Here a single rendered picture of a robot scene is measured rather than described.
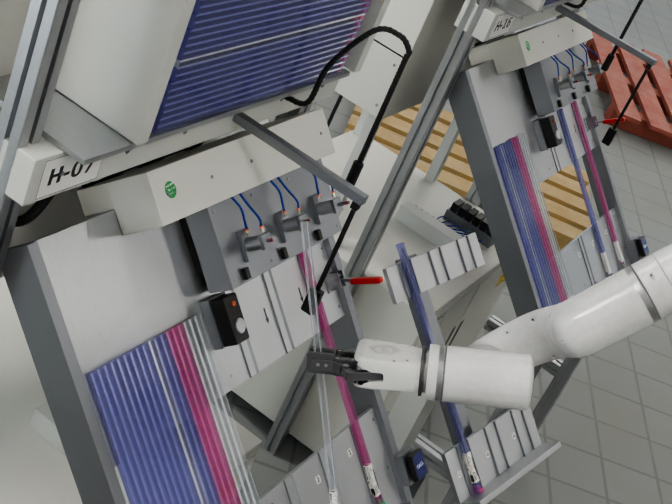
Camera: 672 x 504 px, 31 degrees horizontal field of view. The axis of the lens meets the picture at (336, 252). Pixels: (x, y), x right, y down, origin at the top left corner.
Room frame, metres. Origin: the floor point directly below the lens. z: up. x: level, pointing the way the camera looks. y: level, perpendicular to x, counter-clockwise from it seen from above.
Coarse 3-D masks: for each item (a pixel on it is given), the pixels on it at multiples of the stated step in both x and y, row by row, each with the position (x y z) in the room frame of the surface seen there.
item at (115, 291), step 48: (48, 240) 1.37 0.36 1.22; (96, 240) 1.44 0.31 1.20; (144, 240) 1.53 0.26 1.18; (96, 288) 1.40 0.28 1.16; (144, 288) 1.48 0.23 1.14; (192, 288) 1.57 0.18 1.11; (240, 288) 1.67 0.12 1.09; (288, 288) 1.78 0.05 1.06; (96, 336) 1.36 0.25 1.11; (144, 336) 1.44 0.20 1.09; (288, 336) 1.72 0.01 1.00
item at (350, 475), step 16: (368, 416) 1.82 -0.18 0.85; (352, 432) 1.76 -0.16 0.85; (368, 432) 1.80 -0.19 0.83; (320, 448) 1.67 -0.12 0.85; (336, 448) 1.70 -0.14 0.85; (352, 448) 1.74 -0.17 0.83; (368, 448) 1.78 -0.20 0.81; (384, 448) 1.82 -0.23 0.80; (304, 464) 1.62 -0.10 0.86; (320, 464) 1.65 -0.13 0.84; (336, 464) 1.69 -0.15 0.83; (352, 464) 1.72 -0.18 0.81; (384, 464) 1.80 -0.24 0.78; (288, 480) 1.56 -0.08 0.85; (304, 480) 1.60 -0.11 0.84; (320, 480) 1.63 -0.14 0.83; (336, 480) 1.67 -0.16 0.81; (352, 480) 1.71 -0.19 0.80; (384, 480) 1.78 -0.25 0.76; (272, 496) 1.52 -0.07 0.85; (288, 496) 1.55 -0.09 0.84; (304, 496) 1.58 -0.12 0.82; (320, 496) 1.61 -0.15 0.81; (352, 496) 1.69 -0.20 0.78; (368, 496) 1.72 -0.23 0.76; (384, 496) 1.76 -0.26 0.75
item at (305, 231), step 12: (312, 264) 1.57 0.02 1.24; (312, 276) 1.56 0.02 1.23; (312, 288) 1.55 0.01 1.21; (312, 300) 1.55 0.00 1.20; (312, 312) 1.55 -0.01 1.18; (312, 324) 1.54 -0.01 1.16; (312, 336) 1.54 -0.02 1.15; (324, 384) 1.52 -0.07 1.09; (324, 396) 1.52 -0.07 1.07; (324, 408) 1.51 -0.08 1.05; (324, 420) 1.51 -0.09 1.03; (324, 432) 1.50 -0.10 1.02; (324, 444) 1.50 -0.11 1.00
